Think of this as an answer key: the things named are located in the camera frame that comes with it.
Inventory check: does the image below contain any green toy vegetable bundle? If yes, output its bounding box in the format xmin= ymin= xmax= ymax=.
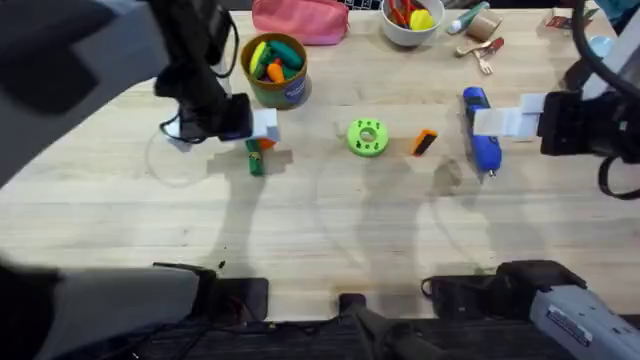
xmin=244 ymin=139 xmax=266 ymax=177

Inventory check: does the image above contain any blue electric screwdriver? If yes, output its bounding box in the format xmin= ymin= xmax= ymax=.
xmin=461 ymin=86 xmax=503 ymax=178

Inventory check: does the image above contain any brown tub of toy vegetables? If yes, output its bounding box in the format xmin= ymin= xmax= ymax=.
xmin=239 ymin=32 xmax=312 ymax=110

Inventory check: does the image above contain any wooden fork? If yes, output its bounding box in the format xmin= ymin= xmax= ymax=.
xmin=472 ymin=49 xmax=494 ymax=77

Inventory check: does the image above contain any orange ribbed wedge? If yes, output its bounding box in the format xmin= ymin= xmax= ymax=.
xmin=410 ymin=128 xmax=439 ymax=157

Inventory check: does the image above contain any pale blue round object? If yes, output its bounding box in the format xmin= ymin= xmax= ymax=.
xmin=587 ymin=34 xmax=616 ymax=59

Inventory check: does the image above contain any red and dark card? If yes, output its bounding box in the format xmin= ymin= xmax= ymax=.
xmin=544 ymin=7 xmax=577 ymax=30

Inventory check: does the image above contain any brown cardboard roll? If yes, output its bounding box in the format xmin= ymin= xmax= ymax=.
xmin=465 ymin=8 xmax=503 ymax=43

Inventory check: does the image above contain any green disc with holes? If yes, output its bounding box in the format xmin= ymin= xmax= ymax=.
xmin=346 ymin=117 xmax=390 ymax=158

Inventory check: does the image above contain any white and green tube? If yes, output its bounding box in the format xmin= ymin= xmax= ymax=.
xmin=446 ymin=1 xmax=492 ymax=36

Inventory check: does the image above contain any pink zip bag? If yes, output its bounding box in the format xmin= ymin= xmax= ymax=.
xmin=251 ymin=0 xmax=351 ymax=47

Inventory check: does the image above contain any white bowl of toys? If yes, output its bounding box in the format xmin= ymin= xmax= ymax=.
xmin=380 ymin=0 xmax=446 ymax=49

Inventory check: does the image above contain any black stand foot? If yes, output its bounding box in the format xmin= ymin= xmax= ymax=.
xmin=338 ymin=292 xmax=451 ymax=360

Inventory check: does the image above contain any black cable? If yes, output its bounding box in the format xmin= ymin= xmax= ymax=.
xmin=569 ymin=0 xmax=640 ymax=100
xmin=596 ymin=154 xmax=640 ymax=202
xmin=212 ymin=14 xmax=241 ymax=80

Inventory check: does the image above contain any black rail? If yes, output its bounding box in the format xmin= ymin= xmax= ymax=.
xmin=49 ymin=314 xmax=640 ymax=360

